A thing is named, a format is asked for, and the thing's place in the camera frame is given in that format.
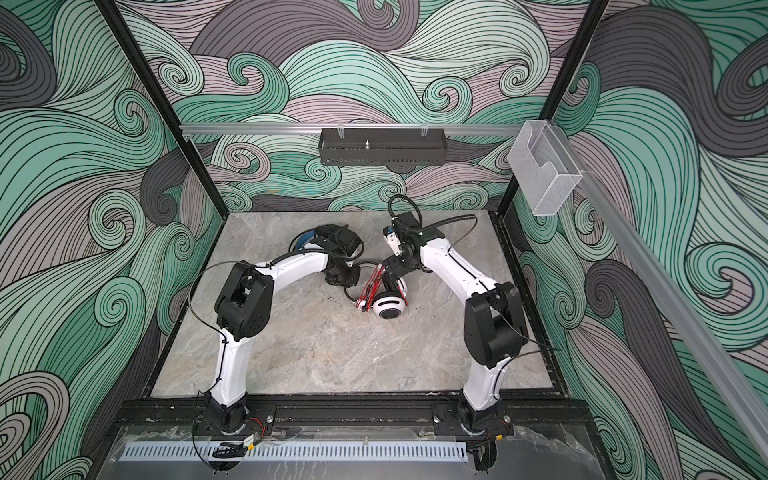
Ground black headphone cable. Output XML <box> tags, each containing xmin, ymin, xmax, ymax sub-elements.
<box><xmin>343</xmin><ymin>259</ymin><xmax>385</xmax><ymax>304</ymax></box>

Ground red headphone cable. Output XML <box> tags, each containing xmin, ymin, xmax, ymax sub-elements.
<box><xmin>356</xmin><ymin>263</ymin><xmax>388</xmax><ymax>313</ymax></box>

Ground white black headphones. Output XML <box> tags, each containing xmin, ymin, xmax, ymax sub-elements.
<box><xmin>354</xmin><ymin>262</ymin><xmax>408</xmax><ymax>320</ymax></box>

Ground black blue headphones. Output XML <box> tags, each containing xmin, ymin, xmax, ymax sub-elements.
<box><xmin>288</xmin><ymin>224</ymin><xmax>342</xmax><ymax>252</ymax></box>

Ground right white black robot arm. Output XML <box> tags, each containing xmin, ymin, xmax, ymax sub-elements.
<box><xmin>373</xmin><ymin>194</ymin><xmax>529</xmax><ymax>435</ymax></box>

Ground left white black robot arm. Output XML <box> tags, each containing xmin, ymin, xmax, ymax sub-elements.
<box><xmin>203</xmin><ymin>224</ymin><xmax>364</xmax><ymax>434</ymax></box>

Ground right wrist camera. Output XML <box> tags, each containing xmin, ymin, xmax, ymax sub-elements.
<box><xmin>383</xmin><ymin>226</ymin><xmax>402</xmax><ymax>256</ymax></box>

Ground black perforated wall tray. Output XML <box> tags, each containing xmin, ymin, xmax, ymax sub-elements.
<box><xmin>318</xmin><ymin>128</ymin><xmax>448</xmax><ymax>170</ymax></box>

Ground aluminium rail back wall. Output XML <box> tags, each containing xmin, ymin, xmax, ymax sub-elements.
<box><xmin>179</xmin><ymin>122</ymin><xmax>522</xmax><ymax>137</ymax></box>

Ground aluminium rail wall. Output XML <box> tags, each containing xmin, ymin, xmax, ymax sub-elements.
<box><xmin>549</xmin><ymin>125</ymin><xmax>767</xmax><ymax>459</ymax></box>
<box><xmin>179</xmin><ymin>122</ymin><xmax>522</xmax><ymax>137</ymax></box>

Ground clear plastic wall bin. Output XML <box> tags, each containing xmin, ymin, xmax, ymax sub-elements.
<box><xmin>507</xmin><ymin>120</ymin><xmax>582</xmax><ymax>217</ymax></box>

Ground white slotted cable duct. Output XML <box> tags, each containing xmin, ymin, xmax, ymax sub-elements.
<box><xmin>117</xmin><ymin>440</ymin><xmax>469</xmax><ymax>463</ymax></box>

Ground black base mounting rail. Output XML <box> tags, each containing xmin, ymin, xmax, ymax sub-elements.
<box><xmin>116</xmin><ymin>392</ymin><xmax>591</xmax><ymax>436</ymax></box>

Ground aluminium rail right wall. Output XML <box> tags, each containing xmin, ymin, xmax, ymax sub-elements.
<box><xmin>549</xmin><ymin>125</ymin><xmax>767</xmax><ymax>459</ymax></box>

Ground black frame post right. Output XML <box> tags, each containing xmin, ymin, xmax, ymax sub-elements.
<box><xmin>497</xmin><ymin>1</ymin><xmax>608</xmax><ymax>219</ymax></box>

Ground black frame post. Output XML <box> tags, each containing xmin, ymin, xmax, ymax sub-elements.
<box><xmin>94</xmin><ymin>0</ymin><xmax>230</xmax><ymax>220</ymax></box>
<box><xmin>497</xmin><ymin>1</ymin><xmax>608</xmax><ymax>219</ymax></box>

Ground black frame post left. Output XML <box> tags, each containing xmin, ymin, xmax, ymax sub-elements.
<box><xmin>94</xmin><ymin>0</ymin><xmax>230</xmax><ymax>220</ymax></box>

